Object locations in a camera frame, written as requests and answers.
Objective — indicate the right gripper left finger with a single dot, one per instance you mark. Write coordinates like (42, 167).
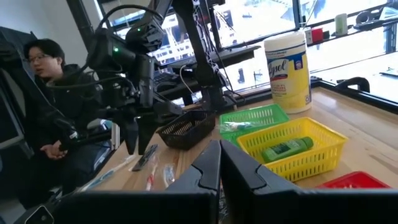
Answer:
(205, 174)

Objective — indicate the pale green cup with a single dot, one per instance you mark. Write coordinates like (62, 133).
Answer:
(341, 24)

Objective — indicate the yellow plastic basket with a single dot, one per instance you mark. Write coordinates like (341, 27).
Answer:
(326, 140)

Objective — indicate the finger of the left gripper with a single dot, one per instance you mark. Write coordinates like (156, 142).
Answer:
(146, 133)
(130, 133)

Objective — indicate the black plastic basket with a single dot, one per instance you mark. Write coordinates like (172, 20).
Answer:
(186, 130)

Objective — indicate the black tape roll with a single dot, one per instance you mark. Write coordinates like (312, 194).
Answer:
(363, 17)

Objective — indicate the silver aluminium bar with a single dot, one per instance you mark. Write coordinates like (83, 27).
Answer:
(115, 135)

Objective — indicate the black table-level camera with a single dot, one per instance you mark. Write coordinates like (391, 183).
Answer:
(38, 216)

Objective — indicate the red toothbrush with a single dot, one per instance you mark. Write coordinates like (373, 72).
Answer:
(151, 177)

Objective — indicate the yellow Lysol wipes canister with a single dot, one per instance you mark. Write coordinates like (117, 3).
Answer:
(289, 77)

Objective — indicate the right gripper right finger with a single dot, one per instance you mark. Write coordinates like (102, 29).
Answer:
(242, 174)

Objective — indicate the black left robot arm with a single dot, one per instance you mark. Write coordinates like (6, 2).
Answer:
(199, 62)

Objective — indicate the green travel shampoo bottle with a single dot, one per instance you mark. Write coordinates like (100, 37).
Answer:
(286, 150)

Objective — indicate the person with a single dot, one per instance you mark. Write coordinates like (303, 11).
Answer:
(62, 102)

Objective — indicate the green plastic basket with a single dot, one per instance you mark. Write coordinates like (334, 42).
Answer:
(258, 116)

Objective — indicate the red plastic basket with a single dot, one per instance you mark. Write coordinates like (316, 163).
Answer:
(354, 182)

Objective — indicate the small red box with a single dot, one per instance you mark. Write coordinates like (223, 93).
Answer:
(317, 35)

